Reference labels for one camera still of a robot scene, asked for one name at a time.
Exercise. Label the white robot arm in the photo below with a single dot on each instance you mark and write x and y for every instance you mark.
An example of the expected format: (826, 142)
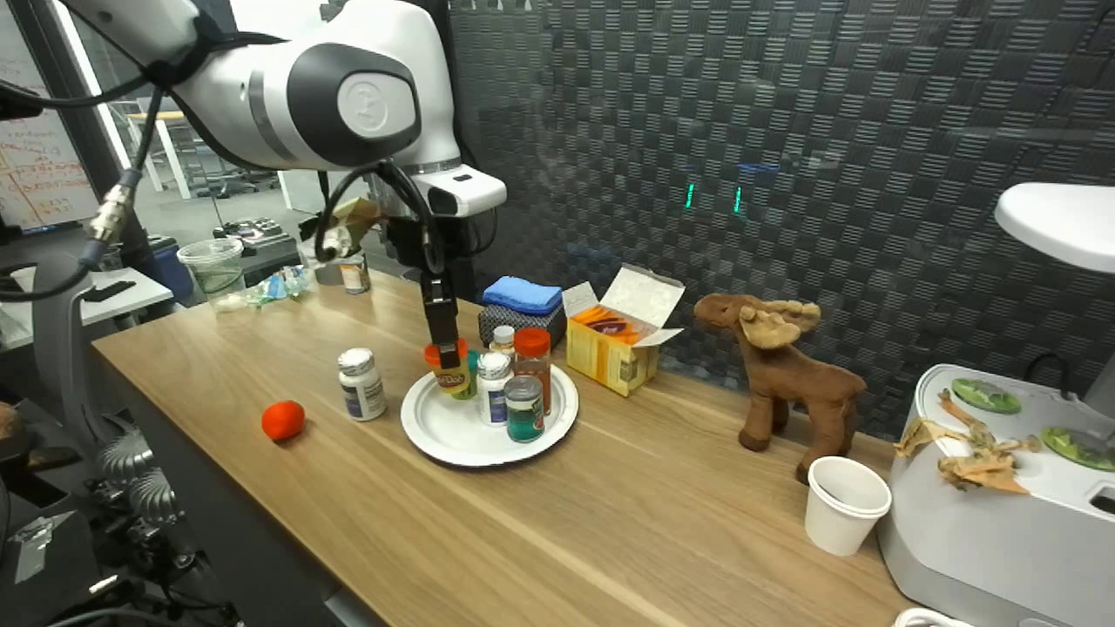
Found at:
(360, 89)

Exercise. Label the red lid spice bottle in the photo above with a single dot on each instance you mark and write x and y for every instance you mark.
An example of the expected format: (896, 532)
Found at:
(536, 359)

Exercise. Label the brown plush moose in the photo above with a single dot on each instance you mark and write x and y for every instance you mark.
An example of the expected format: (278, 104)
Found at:
(779, 373)

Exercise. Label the small green label can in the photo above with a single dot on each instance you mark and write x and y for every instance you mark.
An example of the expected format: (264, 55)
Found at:
(523, 410)

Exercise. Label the small white vitamin bottle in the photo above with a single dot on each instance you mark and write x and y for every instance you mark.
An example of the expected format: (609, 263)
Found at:
(504, 338)

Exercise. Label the red ball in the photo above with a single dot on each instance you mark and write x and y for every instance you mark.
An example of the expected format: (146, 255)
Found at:
(282, 421)

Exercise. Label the orange lid dough tub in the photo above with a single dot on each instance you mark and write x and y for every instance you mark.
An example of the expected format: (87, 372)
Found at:
(446, 367)

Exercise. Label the white paper cup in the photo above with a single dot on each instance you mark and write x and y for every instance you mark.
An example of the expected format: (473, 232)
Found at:
(845, 504)

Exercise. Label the yellow open cardboard box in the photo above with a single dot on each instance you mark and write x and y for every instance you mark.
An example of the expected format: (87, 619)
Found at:
(615, 337)

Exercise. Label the white appliance with leaves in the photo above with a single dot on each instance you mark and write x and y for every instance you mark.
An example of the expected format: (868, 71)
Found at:
(986, 524)

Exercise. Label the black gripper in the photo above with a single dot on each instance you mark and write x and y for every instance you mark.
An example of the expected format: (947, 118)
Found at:
(436, 291)

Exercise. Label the white pill bottle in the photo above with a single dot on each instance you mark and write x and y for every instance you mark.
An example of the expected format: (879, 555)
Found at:
(494, 377)
(360, 384)

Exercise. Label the grey foam block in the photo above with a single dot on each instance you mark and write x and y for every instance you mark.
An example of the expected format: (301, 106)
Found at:
(494, 317)

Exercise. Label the blue sponge cloth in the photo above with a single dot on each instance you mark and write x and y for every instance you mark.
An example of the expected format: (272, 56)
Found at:
(520, 293)

